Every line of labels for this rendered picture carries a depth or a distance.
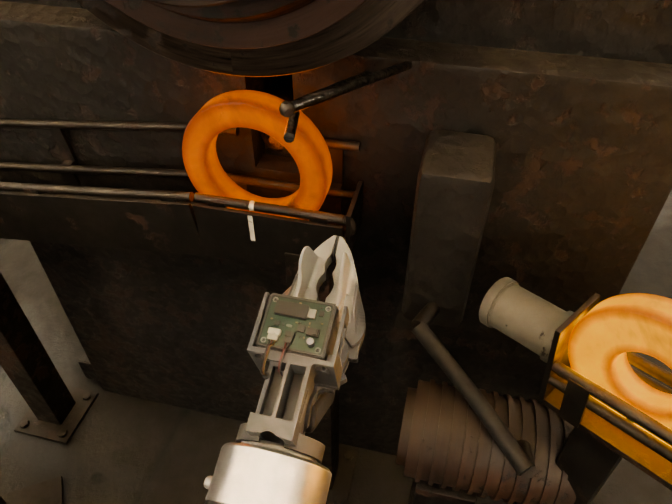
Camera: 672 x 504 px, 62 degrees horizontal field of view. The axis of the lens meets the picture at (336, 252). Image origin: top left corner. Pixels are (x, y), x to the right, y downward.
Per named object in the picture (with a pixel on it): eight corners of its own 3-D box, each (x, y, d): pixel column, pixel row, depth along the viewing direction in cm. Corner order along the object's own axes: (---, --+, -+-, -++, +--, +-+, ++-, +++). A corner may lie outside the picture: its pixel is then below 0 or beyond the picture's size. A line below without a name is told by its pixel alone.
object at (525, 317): (507, 305, 66) (513, 267, 63) (577, 346, 61) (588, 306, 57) (475, 332, 63) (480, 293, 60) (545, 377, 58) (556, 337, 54)
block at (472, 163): (410, 267, 82) (429, 121, 65) (466, 276, 80) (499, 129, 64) (399, 322, 74) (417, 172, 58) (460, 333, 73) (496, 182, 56)
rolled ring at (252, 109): (326, 112, 58) (334, 98, 61) (165, 91, 62) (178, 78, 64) (327, 244, 71) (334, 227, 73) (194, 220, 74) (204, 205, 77)
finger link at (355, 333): (373, 286, 52) (354, 376, 48) (373, 293, 54) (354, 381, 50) (324, 278, 53) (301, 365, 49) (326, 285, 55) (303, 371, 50)
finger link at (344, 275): (367, 216, 51) (346, 306, 47) (369, 248, 56) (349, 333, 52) (334, 211, 52) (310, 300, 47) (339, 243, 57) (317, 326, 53)
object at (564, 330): (574, 362, 63) (595, 292, 56) (579, 365, 63) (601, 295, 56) (537, 400, 60) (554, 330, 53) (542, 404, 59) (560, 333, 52)
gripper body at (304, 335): (353, 299, 45) (318, 451, 40) (357, 337, 53) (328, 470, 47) (264, 283, 47) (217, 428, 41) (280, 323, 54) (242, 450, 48)
